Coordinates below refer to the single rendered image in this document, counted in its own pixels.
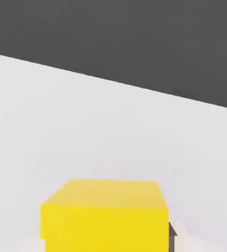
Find small yellow cube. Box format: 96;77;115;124
40;179;169;252

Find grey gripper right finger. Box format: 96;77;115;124
168;221;204;252

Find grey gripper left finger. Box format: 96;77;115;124
10;238;46;252

